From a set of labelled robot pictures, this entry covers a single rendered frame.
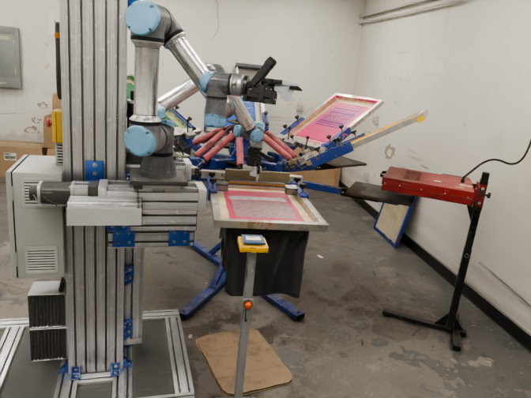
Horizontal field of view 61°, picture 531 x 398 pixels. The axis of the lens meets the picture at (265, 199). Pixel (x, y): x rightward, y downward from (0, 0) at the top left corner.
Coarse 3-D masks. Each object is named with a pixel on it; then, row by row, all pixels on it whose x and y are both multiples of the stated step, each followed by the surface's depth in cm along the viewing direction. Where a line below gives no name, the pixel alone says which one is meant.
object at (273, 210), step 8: (256, 192) 291; (264, 192) 293; (272, 192) 295; (288, 200) 280; (264, 208) 258; (272, 208) 259; (280, 208) 261; (288, 208) 263; (296, 208) 264; (272, 216) 245; (280, 216) 247; (288, 216) 248; (296, 216) 250
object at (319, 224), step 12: (216, 204) 246; (216, 216) 226; (312, 216) 248; (252, 228) 225; (264, 228) 226; (276, 228) 227; (288, 228) 228; (300, 228) 229; (312, 228) 230; (324, 228) 231
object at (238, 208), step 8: (224, 192) 283; (232, 192) 285; (240, 192) 287; (248, 192) 289; (232, 200) 268; (240, 200) 270; (232, 208) 252; (240, 208) 254; (248, 208) 255; (256, 208) 256; (232, 216) 239; (240, 216) 240; (256, 216) 243; (264, 216) 244
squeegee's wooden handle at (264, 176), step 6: (228, 168) 281; (228, 174) 279; (234, 174) 280; (240, 174) 281; (246, 174) 281; (264, 174) 283; (270, 174) 284; (276, 174) 284; (282, 174) 285; (288, 174) 285; (228, 180) 281; (246, 180) 282; (252, 180) 283; (258, 180) 284; (264, 180) 284; (270, 180) 285; (276, 180) 285; (282, 180) 286; (288, 180) 286
